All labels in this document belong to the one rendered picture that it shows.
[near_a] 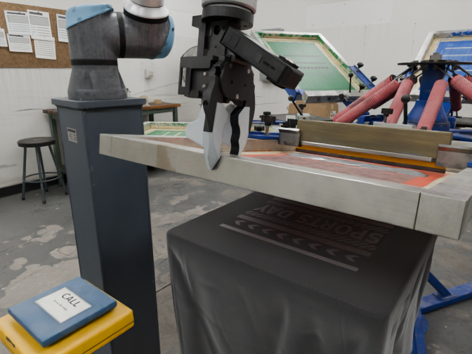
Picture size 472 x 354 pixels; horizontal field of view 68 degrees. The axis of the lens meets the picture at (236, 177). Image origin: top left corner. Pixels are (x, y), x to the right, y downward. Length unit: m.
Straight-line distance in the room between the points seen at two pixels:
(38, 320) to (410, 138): 0.86
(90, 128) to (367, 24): 4.76
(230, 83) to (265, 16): 5.68
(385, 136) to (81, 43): 0.80
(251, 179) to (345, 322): 0.25
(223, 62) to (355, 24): 5.02
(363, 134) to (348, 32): 4.51
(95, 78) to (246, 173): 0.61
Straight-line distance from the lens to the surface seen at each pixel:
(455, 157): 0.96
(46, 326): 0.52
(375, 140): 1.01
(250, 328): 0.70
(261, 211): 0.85
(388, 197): 0.39
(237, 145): 0.51
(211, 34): 0.53
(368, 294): 0.59
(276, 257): 0.65
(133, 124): 1.01
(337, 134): 1.04
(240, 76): 0.50
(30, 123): 4.46
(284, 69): 0.44
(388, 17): 5.34
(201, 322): 0.81
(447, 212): 0.38
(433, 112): 1.49
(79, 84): 1.00
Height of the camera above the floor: 1.27
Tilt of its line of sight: 16 degrees down
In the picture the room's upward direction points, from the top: straight up
